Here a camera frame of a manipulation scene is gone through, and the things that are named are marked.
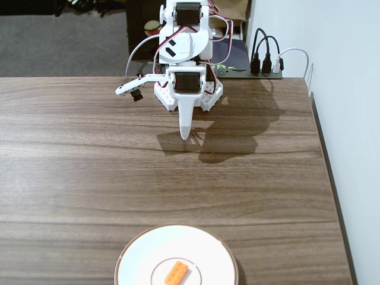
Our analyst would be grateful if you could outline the metal wire wall bracket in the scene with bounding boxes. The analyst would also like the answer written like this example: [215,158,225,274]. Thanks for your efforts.
[305,62,315,99]

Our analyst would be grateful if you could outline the white camera bracket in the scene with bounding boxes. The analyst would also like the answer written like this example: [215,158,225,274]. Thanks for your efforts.
[115,73,166,96]

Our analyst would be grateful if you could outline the red black servo wires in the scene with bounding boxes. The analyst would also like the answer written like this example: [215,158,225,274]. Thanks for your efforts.
[207,0,234,65]

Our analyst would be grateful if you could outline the orange lego block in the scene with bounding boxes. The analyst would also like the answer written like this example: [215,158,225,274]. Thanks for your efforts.
[164,261,190,283]

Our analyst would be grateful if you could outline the black cabinet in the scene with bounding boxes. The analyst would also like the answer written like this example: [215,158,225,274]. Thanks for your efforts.
[125,0,167,62]

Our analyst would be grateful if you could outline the white usb cable with plug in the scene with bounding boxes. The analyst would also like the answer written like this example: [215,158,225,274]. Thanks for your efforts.
[273,47,310,79]

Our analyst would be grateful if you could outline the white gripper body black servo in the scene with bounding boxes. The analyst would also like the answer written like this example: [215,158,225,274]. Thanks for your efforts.
[165,65,207,101]

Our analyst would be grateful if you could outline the round red white object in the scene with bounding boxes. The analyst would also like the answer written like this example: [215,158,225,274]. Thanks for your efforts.
[144,20,162,37]

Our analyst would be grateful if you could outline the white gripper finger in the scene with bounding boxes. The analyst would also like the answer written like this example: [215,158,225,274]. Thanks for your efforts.
[174,98,199,141]

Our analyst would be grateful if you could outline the dark blue box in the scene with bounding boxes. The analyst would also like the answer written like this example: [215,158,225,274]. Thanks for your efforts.
[211,37,251,72]

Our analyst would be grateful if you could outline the black usb cable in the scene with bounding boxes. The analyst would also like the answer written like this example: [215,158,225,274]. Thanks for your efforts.
[255,35,280,74]
[250,27,270,74]

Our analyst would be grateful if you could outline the thin white camera cable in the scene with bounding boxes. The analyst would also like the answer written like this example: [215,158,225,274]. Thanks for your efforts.
[125,34,161,77]

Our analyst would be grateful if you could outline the white plate brown rim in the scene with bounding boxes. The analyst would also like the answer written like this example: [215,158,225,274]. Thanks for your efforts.
[114,224,240,285]

